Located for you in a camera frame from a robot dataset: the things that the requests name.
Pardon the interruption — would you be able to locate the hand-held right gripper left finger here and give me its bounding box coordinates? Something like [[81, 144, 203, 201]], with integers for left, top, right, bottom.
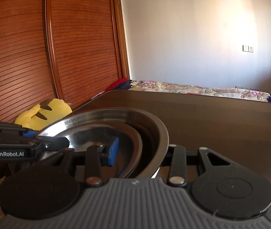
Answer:
[[39, 137, 120, 188]]

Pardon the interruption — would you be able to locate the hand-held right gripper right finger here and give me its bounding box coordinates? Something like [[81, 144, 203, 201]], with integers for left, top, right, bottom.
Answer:
[[161, 144, 231, 188]]

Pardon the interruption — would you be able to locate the red cloth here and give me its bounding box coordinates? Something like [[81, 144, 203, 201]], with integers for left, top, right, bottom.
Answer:
[[100, 77, 128, 95]]

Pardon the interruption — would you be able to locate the yellow plush toy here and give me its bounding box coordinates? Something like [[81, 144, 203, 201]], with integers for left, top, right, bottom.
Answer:
[[14, 98, 73, 131]]

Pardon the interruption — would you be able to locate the medium steel bowl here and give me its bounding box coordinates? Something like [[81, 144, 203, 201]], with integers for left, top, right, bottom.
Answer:
[[73, 123, 143, 179]]

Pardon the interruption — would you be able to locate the dark navy cloth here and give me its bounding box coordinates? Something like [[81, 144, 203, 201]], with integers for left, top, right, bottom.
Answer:
[[120, 80, 133, 91]]

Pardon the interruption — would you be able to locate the large steel bowl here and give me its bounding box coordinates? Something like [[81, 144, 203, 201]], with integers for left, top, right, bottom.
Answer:
[[36, 108, 170, 179]]

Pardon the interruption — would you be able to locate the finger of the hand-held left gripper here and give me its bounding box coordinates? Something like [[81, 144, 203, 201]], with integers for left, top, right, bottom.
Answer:
[[0, 122, 39, 138], [0, 134, 70, 152]]

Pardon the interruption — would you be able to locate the wooden slatted wardrobe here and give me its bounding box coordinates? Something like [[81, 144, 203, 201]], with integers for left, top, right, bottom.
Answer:
[[0, 0, 131, 124]]

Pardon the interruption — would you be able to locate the floral bedspread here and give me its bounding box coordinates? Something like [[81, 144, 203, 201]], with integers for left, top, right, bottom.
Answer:
[[128, 80, 271, 102]]

